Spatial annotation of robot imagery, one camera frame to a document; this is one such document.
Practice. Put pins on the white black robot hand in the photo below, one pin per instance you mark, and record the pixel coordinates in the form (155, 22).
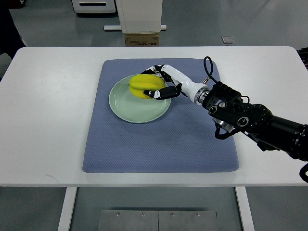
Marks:
(181, 85)

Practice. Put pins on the yellow starfruit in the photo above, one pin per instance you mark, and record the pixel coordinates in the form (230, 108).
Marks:
(139, 83)

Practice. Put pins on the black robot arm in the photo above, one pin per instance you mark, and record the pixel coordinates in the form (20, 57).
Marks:
(254, 120)

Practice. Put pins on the grey floor outlet plate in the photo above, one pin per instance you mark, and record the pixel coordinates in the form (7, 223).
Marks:
(228, 40)

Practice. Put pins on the light green plate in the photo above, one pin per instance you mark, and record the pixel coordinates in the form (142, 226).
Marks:
(133, 109)

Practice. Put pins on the blue grey cloth mat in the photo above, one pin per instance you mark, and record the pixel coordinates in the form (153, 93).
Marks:
(180, 141)

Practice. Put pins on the brown cardboard box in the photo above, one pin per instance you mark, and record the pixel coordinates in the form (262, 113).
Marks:
(142, 40)

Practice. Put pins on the white pillar stand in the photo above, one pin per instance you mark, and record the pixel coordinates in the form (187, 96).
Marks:
(138, 16)

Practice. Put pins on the white table leg right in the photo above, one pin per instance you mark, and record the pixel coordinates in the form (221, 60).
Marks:
(244, 209)

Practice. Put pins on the white table leg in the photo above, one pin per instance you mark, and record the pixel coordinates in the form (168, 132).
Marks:
(67, 209)
(244, 209)

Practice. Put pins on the white machine with slot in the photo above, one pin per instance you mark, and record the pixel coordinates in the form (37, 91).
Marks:
(94, 6)

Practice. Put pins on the white table leg left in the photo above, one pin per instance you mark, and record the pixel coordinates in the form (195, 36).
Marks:
(67, 209)

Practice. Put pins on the person in dark clothes left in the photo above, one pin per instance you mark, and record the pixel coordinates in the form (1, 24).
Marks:
(10, 39)

